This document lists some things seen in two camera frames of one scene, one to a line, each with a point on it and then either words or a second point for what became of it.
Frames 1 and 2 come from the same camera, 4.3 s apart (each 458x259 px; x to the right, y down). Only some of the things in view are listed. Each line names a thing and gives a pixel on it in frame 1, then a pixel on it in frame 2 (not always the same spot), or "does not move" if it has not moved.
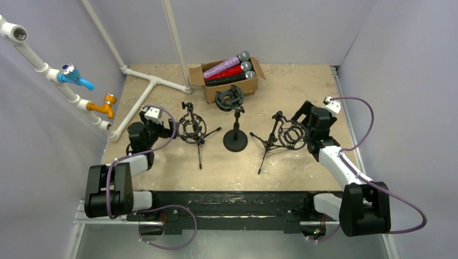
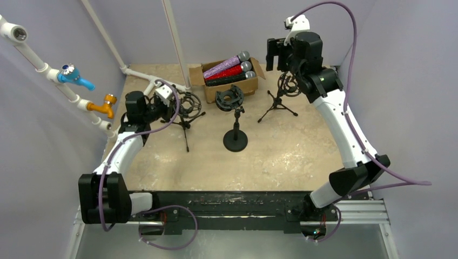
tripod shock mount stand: (284, 134) -> (288, 84)
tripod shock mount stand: (193, 127) -> (189, 105)
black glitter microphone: (248, 75) does not move
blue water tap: (68, 74) does not move
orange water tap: (109, 100) does not move
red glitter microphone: (245, 66) does not move
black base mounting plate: (230, 211) does not move
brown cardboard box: (249, 86) does not move
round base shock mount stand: (231, 98) does not move
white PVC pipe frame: (18, 35) does not move
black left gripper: (166, 127) -> (169, 110)
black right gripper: (305, 116) -> (271, 54)
